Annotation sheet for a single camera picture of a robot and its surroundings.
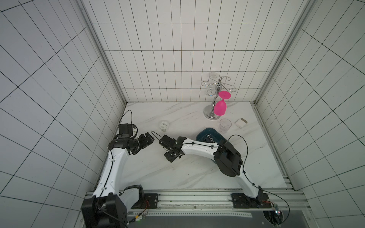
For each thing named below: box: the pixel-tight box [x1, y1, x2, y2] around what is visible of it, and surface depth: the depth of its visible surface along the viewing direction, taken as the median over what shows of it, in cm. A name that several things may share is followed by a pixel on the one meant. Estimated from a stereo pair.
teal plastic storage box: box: [196, 127, 234, 148], surface depth 98 cm
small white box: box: [234, 117, 248, 130], surface depth 108 cm
